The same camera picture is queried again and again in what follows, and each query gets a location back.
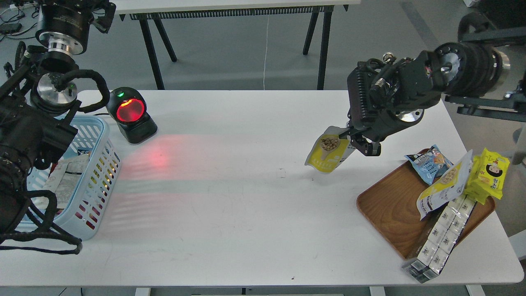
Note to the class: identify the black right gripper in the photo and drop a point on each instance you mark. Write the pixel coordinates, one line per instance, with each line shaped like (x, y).
(388, 97)

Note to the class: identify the yellow white snack pouch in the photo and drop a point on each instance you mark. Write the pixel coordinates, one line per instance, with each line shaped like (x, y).
(329, 151)

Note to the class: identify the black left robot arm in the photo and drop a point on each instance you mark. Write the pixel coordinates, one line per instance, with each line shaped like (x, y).
(44, 90)

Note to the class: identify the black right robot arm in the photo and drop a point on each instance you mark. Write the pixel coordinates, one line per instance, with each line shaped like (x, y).
(473, 66)

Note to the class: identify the blue snack bag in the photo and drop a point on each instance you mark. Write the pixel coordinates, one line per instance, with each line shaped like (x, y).
(429, 164)

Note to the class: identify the yellow cartoon snack pack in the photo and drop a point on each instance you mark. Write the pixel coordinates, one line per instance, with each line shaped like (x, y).
(487, 177)

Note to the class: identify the white boxed snack multipack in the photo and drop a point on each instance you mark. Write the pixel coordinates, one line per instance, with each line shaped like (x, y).
(438, 239)

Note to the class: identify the light blue plastic basket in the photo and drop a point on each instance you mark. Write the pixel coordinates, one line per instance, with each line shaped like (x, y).
(84, 213)

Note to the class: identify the white snack bag in basket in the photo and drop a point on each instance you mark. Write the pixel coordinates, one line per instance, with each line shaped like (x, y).
(62, 179)

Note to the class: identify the yellow white nut pouch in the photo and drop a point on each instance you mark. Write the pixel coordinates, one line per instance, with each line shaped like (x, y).
(448, 187)

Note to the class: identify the black barcode scanner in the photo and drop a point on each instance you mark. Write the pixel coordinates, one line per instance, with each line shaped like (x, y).
(128, 108)

